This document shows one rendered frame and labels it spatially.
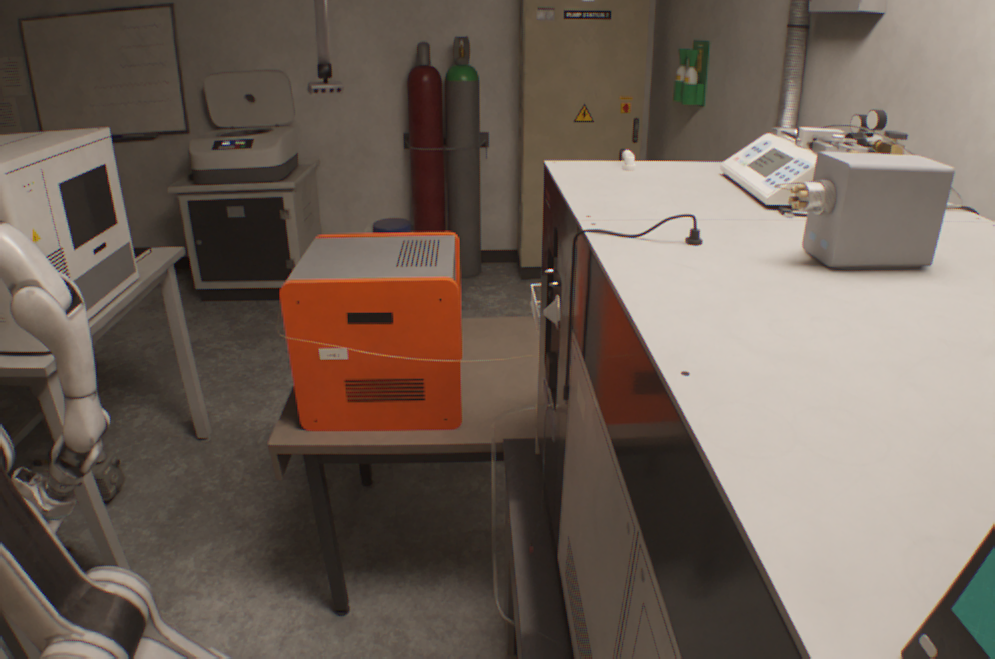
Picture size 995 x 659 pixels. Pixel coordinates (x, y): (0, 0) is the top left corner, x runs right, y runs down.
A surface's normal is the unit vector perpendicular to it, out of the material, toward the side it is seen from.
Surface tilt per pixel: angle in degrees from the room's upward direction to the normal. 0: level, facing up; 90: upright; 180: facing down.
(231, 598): 0
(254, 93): 105
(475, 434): 0
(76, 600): 57
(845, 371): 0
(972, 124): 90
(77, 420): 80
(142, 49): 90
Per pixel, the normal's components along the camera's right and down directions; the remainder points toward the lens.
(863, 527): 0.00, -0.92
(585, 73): 0.05, 0.39
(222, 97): 0.07, 0.61
